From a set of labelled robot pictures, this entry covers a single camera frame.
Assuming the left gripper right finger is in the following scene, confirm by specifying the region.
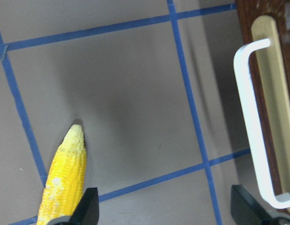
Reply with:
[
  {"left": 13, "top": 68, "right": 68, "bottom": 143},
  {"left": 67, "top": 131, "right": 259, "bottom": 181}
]
[{"left": 230, "top": 185, "right": 272, "bottom": 225}]

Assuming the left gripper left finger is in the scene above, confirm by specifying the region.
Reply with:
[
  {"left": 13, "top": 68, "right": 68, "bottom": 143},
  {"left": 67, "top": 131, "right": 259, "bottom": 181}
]
[{"left": 69, "top": 187, "right": 99, "bottom": 225}]

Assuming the yellow corn cob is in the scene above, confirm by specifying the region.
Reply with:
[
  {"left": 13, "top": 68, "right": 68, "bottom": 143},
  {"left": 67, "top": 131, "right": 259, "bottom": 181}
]
[{"left": 37, "top": 124, "right": 87, "bottom": 225}]

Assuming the light wood drawer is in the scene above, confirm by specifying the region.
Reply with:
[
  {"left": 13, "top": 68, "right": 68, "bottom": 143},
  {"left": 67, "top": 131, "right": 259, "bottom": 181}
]
[{"left": 234, "top": 0, "right": 290, "bottom": 216}]

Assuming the white drawer handle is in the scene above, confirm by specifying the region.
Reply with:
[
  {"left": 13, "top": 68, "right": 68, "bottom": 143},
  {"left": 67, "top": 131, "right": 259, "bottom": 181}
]
[{"left": 233, "top": 38, "right": 290, "bottom": 209}]

